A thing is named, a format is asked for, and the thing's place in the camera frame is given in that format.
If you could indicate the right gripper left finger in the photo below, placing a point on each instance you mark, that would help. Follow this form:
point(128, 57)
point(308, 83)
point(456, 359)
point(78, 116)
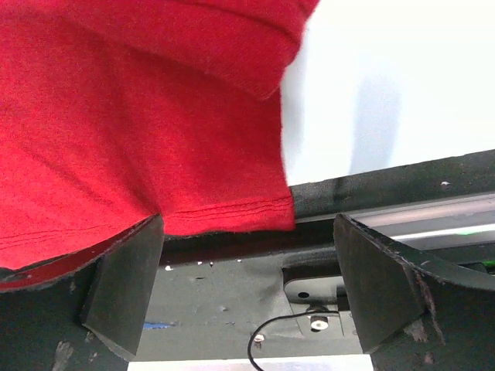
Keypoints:
point(81, 311)

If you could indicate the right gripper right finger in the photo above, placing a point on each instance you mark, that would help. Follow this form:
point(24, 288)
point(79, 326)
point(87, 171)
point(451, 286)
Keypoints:
point(412, 310)

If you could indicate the red t shirt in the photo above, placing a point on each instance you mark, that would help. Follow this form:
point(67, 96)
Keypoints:
point(115, 111)

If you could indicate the aluminium front rail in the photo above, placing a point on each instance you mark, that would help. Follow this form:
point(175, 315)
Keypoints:
point(429, 225)

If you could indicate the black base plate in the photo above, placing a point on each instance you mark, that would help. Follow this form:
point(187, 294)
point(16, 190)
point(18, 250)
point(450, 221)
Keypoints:
point(282, 294)

